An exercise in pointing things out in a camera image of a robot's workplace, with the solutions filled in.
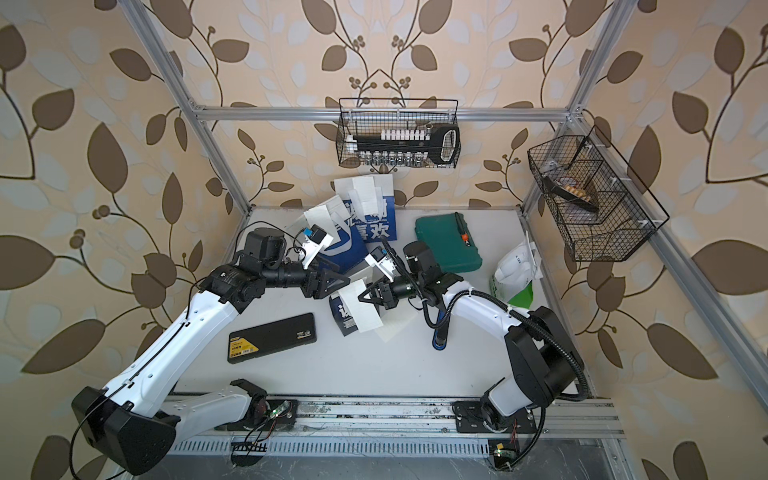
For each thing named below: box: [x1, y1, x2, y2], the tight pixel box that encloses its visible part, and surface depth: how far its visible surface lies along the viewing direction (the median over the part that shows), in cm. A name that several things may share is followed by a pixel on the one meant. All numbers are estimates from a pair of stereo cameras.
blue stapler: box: [432, 310, 451, 351], surface depth 87 cm
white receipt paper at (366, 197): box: [348, 176, 385, 221], surface depth 100 cm
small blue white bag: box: [329, 292, 359, 337], surface depth 82 cm
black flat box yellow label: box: [227, 312, 317, 364], surface depth 88 cm
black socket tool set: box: [346, 124, 461, 166], surface depth 86 cm
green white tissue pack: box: [490, 240, 543, 309], surface depth 84 cm
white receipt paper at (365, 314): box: [339, 279, 384, 333], surface depth 77 cm
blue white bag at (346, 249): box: [285, 195, 370, 276], surface depth 90 cm
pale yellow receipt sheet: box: [374, 305, 417, 343], surface depth 92 cm
